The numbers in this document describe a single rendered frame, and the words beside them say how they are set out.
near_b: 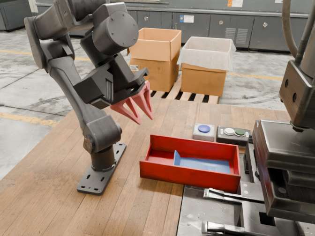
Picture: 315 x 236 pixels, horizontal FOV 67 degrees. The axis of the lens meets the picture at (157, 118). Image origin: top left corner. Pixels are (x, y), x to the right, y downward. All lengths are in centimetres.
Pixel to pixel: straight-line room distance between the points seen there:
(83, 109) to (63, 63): 14
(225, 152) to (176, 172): 17
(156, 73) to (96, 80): 234
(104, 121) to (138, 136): 23
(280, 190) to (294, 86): 13
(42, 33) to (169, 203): 51
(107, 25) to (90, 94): 11
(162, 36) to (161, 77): 64
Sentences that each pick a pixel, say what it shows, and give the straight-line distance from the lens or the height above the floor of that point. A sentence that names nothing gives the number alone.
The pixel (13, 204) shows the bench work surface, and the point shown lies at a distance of 69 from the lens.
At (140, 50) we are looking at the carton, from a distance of 269.
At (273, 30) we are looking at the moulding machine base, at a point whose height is 43.
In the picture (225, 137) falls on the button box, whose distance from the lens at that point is 77.
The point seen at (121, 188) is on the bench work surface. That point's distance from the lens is 64.
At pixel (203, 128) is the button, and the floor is 94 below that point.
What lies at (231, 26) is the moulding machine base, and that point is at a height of 44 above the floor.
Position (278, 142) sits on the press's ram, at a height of 118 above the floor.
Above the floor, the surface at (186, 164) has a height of 91.
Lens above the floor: 138
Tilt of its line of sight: 32 degrees down
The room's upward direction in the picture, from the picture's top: straight up
